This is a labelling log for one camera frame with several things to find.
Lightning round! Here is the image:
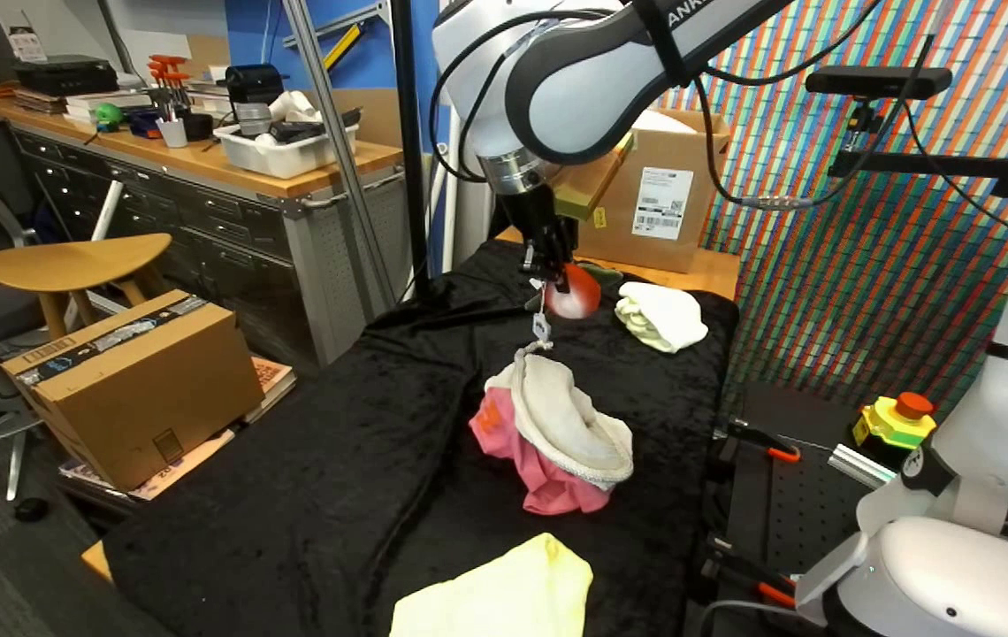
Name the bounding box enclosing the black velvet tablecloth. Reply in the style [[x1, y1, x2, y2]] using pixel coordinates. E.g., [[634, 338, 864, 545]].
[[99, 240, 741, 637]]

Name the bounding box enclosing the pink cloth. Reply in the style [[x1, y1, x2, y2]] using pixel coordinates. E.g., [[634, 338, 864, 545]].
[[465, 387, 614, 521]]

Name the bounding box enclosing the white plastic bin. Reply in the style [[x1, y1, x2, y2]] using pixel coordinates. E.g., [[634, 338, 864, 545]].
[[212, 114, 360, 180]]

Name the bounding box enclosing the yellow red emergency stop button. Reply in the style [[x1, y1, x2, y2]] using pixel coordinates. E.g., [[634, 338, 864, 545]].
[[848, 389, 940, 458]]

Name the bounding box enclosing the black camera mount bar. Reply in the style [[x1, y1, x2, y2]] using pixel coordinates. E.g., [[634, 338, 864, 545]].
[[823, 100, 1008, 207]]

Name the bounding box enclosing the orange wooden board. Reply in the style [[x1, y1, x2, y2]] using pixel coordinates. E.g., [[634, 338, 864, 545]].
[[494, 227, 748, 304]]

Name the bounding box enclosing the wooden-top workbench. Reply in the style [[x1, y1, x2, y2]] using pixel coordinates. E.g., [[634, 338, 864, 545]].
[[0, 83, 413, 366]]

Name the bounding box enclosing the silver metal cylinder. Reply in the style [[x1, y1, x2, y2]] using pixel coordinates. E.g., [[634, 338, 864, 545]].
[[823, 438, 904, 495]]

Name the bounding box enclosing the colourful striped backdrop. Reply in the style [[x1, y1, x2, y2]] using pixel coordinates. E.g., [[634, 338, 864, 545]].
[[665, 0, 1008, 417]]

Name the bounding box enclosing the wooden stool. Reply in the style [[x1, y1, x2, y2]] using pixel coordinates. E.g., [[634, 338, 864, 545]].
[[0, 232, 175, 344]]

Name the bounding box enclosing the white drawstring garment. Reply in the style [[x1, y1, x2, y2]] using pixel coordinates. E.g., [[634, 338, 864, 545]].
[[482, 352, 635, 494]]

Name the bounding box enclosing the small green object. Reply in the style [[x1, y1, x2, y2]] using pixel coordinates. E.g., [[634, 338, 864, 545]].
[[89, 100, 129, 130]]

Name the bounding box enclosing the orange-handled black clamp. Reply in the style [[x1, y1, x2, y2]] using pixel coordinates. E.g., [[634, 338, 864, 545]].
[[711, 415, 811, 471], [695, 533, 804, 612]]

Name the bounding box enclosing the yellow cloth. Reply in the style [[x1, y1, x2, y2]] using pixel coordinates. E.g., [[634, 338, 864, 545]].
[[388, 533, 597, 637]]

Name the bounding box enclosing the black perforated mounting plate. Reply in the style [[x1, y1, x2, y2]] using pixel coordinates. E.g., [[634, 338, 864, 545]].
[[719, 387, 940, 637]]

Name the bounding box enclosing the black vertical pole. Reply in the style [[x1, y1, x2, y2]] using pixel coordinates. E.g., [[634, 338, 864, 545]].
[[385, 0, 436, 313]]

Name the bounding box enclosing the black flat case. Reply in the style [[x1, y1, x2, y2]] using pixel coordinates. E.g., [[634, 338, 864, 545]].
[[14, 52, 125, 100]]

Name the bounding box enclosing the cream cloth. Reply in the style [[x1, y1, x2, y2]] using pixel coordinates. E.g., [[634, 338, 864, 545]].
[[610, 280, 715, 358]]

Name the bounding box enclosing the silver metal pole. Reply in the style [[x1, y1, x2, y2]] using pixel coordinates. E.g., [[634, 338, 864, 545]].
[[279, 0, 403, 326]]

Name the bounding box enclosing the cardboard box with black tape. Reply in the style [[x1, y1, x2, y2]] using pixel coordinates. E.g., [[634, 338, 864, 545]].
[[0, 288, 267, 495]]

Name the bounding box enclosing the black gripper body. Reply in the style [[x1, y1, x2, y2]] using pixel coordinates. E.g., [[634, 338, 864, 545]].
[[505, 186, 583, 261]]

